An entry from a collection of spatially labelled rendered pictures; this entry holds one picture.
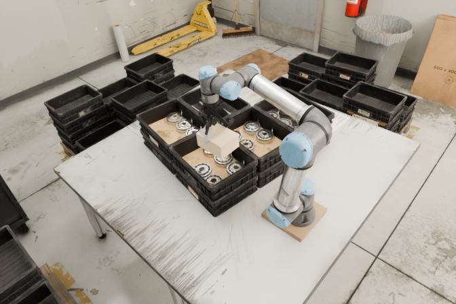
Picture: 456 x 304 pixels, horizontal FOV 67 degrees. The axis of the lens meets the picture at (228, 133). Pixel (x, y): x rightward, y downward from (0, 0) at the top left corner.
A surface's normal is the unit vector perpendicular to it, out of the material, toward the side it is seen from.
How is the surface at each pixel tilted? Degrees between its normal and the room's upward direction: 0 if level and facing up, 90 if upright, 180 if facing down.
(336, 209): 0
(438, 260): 0
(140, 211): 0
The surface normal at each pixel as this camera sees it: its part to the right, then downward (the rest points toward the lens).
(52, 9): 0.73, 0.39
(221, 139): -0.05, -0.79
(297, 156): -0.68, 0.39
